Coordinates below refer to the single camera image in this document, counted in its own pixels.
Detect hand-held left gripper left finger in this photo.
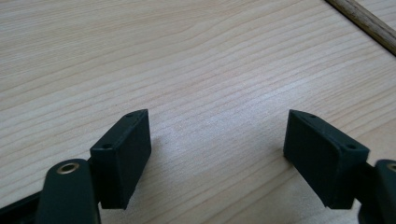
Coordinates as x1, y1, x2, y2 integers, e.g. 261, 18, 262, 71
89, 108, 152, 210

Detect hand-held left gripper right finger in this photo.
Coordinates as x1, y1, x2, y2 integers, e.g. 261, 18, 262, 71
283, 108, 372, 210

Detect brown wooden chopstick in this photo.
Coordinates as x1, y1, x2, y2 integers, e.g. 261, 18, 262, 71
324, 0, 396, 58

